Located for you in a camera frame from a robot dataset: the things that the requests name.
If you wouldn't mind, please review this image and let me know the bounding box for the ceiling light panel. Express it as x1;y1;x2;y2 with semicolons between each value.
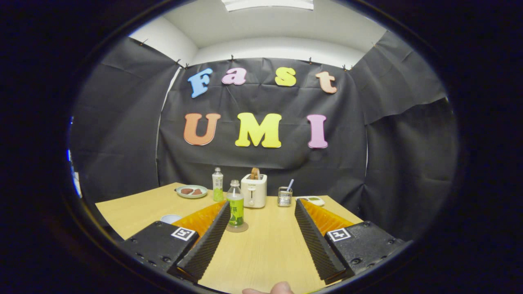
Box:
221;0;314;12

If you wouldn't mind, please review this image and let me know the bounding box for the slim bottle with green label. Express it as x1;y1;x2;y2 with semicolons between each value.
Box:
212;167;224;202

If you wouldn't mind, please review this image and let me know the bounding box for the juice bottle with green label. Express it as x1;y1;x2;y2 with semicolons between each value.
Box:
227;180;245;227

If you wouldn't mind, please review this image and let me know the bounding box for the wooden table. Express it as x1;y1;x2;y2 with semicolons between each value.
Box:
95;183;364;294

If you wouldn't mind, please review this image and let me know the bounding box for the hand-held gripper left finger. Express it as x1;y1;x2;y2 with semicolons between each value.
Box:
123;200;231;284

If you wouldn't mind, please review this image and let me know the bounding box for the pale green plate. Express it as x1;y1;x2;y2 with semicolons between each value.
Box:
176;185;208;199

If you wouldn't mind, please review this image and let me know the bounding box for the white toaster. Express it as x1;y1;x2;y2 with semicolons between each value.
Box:
241;174;268;209

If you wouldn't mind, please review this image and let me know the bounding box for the round brown coaster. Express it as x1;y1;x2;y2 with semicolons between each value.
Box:
225;220;249;233

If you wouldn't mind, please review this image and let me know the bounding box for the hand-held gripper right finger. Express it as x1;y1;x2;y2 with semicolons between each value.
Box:
294;198;407;285

